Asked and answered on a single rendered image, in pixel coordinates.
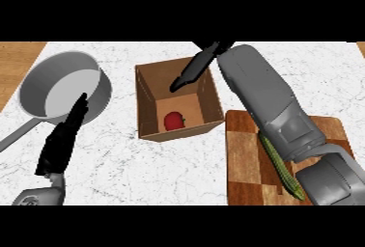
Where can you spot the green cucumber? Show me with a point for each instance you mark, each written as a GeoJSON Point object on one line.
{"type": "Point", "coordinates": [281, 167]}

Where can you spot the checkered wooden cutting board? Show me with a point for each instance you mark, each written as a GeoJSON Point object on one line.
{"type": "Point", "coordinates": [250, 160]}

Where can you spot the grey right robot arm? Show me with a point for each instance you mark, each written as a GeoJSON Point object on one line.
{"type": "Point", "coordinates": [285, 125]}

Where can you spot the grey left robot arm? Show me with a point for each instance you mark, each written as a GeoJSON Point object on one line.
{"type": "Point", "coordinates": [40, 194]}

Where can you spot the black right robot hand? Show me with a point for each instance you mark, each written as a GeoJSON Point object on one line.
{"type": "Point", "coordinates": [197, 66]}

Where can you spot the grey metal saucepan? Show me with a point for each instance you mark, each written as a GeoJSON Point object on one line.
{"type": "Point", "coordinates": [59, 88]}

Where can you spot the brown cardboard box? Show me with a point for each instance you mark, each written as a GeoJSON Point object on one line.
{"type": "Point", "coordinates": [177, 99]}

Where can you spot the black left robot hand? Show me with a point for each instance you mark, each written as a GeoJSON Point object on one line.
{"type": "Point", "coordinates": [59, 144]}

